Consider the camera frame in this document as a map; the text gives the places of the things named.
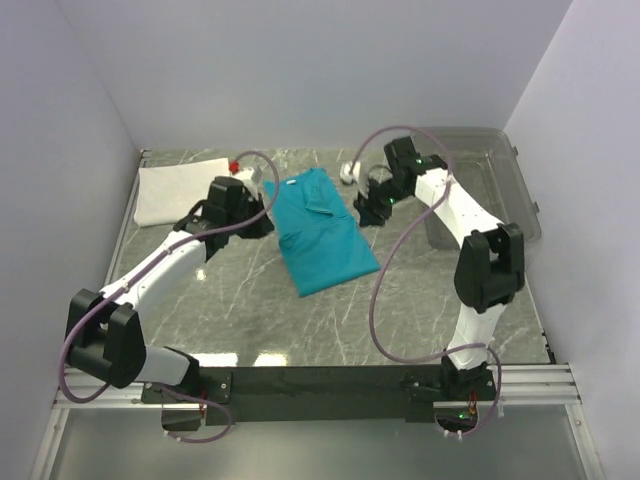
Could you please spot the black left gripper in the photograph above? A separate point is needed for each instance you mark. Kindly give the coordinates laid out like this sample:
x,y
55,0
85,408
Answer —
x,y
258,223

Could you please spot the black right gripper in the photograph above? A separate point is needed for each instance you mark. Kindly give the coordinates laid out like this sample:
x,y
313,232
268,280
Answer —
x,y
373,203

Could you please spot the clear plastic bin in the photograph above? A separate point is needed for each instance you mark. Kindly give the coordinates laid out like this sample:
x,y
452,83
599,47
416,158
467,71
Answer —
x,y
485,164

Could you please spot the teal t shirt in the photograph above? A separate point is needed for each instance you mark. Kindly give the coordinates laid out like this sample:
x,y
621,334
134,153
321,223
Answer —
x,y
320,241

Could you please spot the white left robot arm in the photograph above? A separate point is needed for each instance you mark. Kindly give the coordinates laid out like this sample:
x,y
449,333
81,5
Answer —
x,y
104,336

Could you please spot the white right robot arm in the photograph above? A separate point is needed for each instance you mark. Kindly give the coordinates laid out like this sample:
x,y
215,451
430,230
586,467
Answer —
x,y
490,269

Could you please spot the folded white t shirt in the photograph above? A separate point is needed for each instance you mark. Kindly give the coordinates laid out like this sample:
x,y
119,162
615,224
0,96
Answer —
x,y
166,194

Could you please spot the black base crossbar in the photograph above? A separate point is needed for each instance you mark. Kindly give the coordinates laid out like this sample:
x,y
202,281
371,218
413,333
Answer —
x,y
410,409

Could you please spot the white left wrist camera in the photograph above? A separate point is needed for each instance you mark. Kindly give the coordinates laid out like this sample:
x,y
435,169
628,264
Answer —
x,y
248,175

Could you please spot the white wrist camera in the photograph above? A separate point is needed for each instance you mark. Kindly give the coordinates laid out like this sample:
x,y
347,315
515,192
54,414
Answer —
x,y
355,174
248,175

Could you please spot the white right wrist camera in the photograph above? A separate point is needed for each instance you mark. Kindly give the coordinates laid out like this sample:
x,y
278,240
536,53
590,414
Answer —
x,y
355,174

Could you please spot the aluminium frame rail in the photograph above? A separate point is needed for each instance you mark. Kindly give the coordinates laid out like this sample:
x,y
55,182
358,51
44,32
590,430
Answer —
x,y
511,384

